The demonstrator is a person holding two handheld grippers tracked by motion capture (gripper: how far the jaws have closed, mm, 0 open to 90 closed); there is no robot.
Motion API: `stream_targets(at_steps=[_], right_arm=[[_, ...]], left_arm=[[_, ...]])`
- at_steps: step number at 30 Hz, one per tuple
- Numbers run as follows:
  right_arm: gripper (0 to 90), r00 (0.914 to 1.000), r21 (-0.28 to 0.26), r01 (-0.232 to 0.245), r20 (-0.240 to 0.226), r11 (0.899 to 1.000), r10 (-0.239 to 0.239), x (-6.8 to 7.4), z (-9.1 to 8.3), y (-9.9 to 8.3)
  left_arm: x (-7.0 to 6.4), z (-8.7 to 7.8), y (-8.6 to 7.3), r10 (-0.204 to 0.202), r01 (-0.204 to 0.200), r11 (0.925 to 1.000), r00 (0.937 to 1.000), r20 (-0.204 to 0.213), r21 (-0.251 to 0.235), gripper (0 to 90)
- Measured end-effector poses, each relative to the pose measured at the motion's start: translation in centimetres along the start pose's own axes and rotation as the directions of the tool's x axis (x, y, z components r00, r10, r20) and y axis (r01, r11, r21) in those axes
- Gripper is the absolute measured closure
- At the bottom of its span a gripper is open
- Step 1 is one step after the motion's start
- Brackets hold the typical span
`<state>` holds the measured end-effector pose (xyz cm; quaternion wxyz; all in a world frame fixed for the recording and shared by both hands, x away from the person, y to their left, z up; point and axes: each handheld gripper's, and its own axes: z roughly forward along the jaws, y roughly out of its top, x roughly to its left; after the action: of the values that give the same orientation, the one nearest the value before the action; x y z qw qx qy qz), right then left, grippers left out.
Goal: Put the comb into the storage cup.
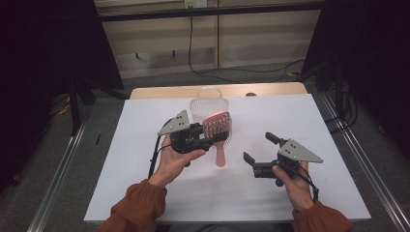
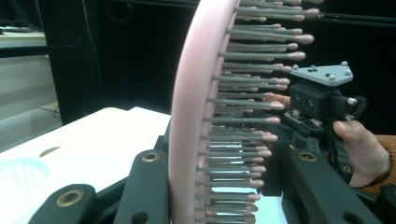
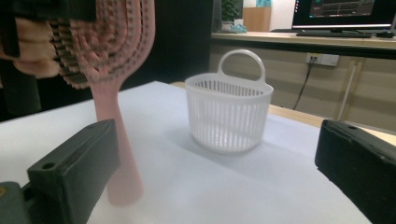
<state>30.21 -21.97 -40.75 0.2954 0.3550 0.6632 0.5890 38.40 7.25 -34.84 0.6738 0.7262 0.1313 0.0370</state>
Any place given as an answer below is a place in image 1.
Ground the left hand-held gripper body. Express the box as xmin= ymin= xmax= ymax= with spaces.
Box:
xmin=157 ymin=109 xmax=213 ymax=155

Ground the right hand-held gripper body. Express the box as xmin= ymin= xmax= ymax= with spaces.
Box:
xmin=253 ymin=137 xmax=324 ymax=188

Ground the pink hairbrush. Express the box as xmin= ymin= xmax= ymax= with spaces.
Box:
xmin=202 ymin=110 xmax=234 ymax=168

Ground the clear plastic basket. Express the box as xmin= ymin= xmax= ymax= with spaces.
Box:
xmin=189 ymin=86 xmax=230 ymax=125

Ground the person's left hand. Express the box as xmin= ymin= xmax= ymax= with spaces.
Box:
xmin=148 ymin=134 xmax=207 ymax=189

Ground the person's right hand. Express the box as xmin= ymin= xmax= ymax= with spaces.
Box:
xmin=273 ymin=161 xmax=315 ymax=213

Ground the white table sheet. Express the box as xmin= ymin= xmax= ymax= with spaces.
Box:
xmin=83 ymin=93 xmax=372 ymax=224

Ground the black horizontal bar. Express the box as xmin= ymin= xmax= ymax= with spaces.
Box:
xmin=98 ymin=2 xmax=325 ymax=23

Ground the black stand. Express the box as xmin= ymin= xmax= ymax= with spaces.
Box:
xmin=68 ymin=78 xmax=98 ymax=136

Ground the black curtain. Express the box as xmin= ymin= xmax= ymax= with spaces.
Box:
xmin=301 ymin=0 xmax=410 ymax=160
xmin=0 ymin=0 xmax=126 ymax=194

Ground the right hand-held gripper cable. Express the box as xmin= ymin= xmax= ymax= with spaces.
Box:
xmin=279 ymin=162 xmax=320 ymax=201

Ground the hand-held gripper cable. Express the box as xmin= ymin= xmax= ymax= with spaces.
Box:
xmin=147 ymin=118 xmax=174 ymax=180
xmin=279 ymin=162 xmax=320 ymax=201

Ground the left hand-held gripper cable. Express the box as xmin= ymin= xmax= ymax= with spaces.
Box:
xmin=147 ymin=118 xmax=174 ymax=180

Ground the bundle of black cables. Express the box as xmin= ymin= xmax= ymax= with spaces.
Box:
xmin=324 ymin=82 xmax=360 ymax=135

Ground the long black floor cable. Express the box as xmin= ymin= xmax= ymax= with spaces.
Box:
xmin=188 ymin=15 xmax=306 ymax=84

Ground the metal floor rail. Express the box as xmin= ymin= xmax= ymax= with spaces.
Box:
xmin=26 ymin=124 xmax=89 ymax=232
xmin=320 ymin=93 xmax=410 ymax=232

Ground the white wall socket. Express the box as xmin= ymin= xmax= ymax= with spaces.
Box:
xmin=184 ymin=0 xmax=208 ymax=10

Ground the yellow cable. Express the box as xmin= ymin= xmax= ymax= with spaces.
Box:
xmin=57 ymin=102 xmax=72 ymax=116

